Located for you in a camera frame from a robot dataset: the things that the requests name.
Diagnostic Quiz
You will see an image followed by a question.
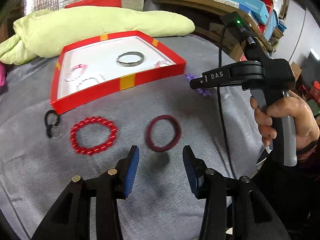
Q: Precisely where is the maroon hair tie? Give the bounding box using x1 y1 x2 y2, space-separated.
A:
145 115 182 153

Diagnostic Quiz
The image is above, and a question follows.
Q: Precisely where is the blue cardboard box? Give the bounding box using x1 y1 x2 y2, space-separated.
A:
231 0 269 25

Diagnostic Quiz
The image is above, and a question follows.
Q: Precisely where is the red pillow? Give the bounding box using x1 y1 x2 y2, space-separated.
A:
65 0 122 9

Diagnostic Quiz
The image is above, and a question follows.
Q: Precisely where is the person's right hand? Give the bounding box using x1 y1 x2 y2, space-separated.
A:
250 91 319 152

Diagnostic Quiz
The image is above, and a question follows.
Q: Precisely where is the wooden shelf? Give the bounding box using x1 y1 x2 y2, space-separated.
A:
150 0 273 52

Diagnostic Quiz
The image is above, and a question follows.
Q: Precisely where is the silver metal bangle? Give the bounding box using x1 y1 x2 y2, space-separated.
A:
116 51 144 67

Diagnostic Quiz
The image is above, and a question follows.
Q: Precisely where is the black hair tie clip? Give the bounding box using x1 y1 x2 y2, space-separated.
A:
44 109 62 140

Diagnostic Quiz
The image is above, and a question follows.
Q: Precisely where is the red jewelry box tray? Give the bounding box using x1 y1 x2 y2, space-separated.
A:
50 31 186 114

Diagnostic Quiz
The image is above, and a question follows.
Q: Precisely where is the grey bed blanket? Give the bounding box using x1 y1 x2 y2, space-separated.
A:
0 33 273 240

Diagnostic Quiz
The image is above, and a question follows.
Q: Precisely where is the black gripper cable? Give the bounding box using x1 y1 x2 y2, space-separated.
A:
216 22 237 179

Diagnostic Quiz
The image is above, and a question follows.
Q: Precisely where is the magenta pillow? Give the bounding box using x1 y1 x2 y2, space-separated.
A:
0 63 6 88

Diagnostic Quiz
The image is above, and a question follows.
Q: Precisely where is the light green pillow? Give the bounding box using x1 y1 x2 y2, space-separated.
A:
1 5 195 65

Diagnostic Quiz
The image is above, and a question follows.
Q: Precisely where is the pink white bead bracelet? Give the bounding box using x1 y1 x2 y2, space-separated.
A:
64 64 89 83

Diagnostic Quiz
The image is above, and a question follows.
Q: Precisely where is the purple bead bracelet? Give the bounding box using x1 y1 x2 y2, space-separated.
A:
185 73 213 99

